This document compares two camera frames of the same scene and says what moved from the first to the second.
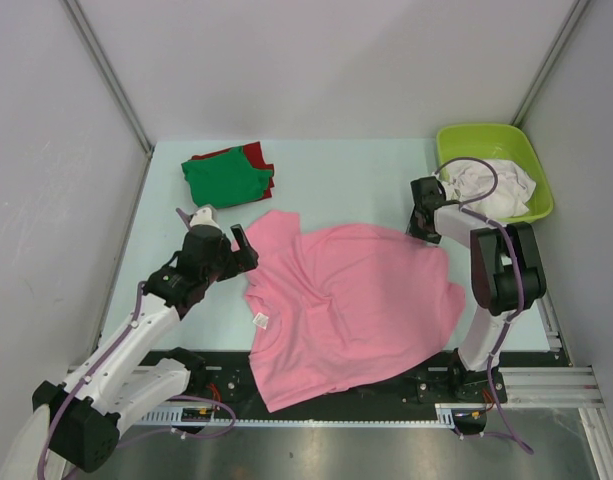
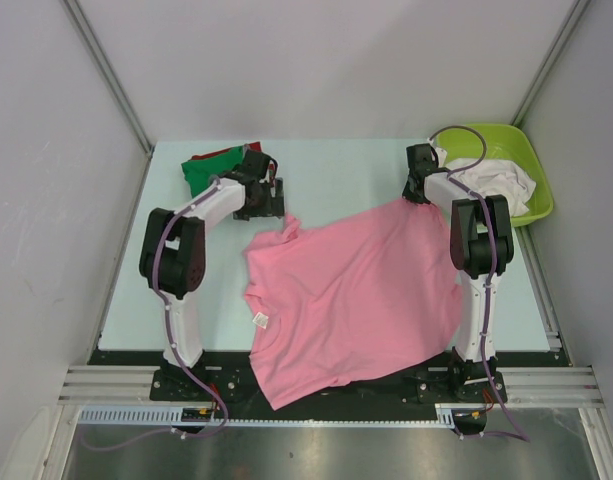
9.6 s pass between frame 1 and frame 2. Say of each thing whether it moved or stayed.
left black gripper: moved
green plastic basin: stayed
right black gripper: moved
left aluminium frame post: stayed
